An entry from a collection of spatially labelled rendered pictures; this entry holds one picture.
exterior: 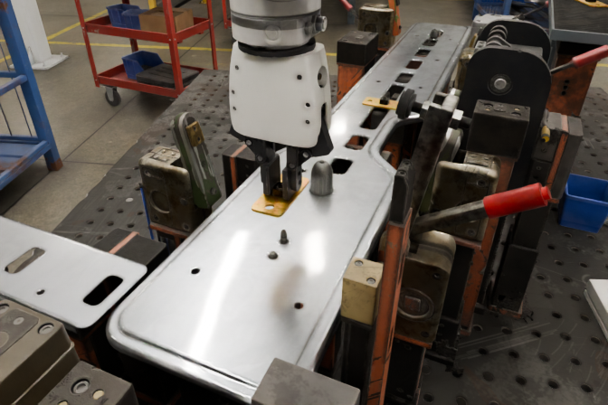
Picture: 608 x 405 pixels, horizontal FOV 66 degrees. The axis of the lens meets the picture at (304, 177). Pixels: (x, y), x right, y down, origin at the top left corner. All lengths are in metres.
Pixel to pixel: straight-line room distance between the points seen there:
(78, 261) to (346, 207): 0.34
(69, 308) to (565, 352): 0.77
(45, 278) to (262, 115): 0.31
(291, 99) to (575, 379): 0.68
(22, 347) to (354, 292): 0.28
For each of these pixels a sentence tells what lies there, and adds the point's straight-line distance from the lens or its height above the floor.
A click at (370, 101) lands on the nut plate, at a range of 0.97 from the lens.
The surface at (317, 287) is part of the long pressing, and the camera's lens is 0.53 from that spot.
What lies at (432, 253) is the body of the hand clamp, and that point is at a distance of 0.51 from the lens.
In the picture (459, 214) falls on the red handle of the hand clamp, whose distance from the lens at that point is 0.48.
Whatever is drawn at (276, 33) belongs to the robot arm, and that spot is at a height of 1.27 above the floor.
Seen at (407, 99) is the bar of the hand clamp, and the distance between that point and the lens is 0.43.
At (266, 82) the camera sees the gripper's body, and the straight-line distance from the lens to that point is 0.46.
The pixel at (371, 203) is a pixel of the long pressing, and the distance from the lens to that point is 0.66.
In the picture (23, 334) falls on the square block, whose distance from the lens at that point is 0.47.
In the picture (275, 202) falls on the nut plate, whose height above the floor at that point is 1.07.
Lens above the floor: 1.38
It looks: 32 degrees down
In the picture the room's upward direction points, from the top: straight up
